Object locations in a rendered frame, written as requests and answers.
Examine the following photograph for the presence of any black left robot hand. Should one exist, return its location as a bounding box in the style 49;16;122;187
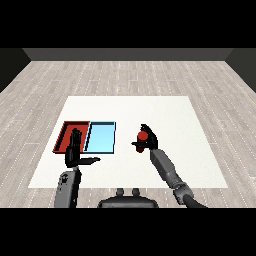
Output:
64;127;102;169

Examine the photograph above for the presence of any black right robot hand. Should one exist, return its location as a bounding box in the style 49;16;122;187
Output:
130;123;159;151

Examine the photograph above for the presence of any small red can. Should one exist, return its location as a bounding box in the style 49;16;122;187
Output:
135;130;149;154

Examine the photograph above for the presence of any red shallow open box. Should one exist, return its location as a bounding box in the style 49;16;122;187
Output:
52;120;92;155

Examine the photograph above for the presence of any light blue shallow open box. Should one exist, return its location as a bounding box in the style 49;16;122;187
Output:
82;121;117;155

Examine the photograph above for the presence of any dark grey robot body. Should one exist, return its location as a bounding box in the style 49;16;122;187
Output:
97;187;160;209

